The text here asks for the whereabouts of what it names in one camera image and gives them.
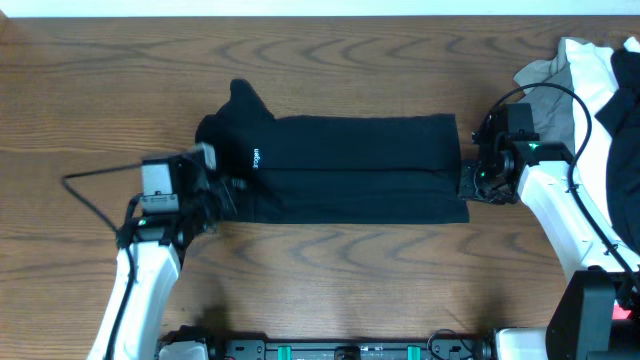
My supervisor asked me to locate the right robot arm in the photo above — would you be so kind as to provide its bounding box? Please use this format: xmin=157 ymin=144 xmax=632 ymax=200
xmin=458 ymin=103 xmax=639 ymax=360

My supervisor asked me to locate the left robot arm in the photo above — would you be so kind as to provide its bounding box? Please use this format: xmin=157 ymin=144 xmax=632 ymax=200
xmin=88 ymin=151 xmax=235 ymax=359

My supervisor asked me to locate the black polo shirt with logo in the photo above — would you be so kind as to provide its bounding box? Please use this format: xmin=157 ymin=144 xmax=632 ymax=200
xmin=195 ymin=79 xmax=469 ymax=224

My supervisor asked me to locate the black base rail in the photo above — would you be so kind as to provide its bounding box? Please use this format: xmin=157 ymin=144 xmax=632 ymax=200
xmin=154 ymin=327 xmax=551 ymax=360

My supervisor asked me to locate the white garment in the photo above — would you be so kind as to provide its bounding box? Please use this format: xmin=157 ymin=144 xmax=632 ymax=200
xmin=562 ymin=38 xmax=619 ymax=223

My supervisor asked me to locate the red and grey garment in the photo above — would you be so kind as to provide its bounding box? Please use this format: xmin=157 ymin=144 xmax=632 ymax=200
xmin=612 ymin=302 xmax=632 ymax=320

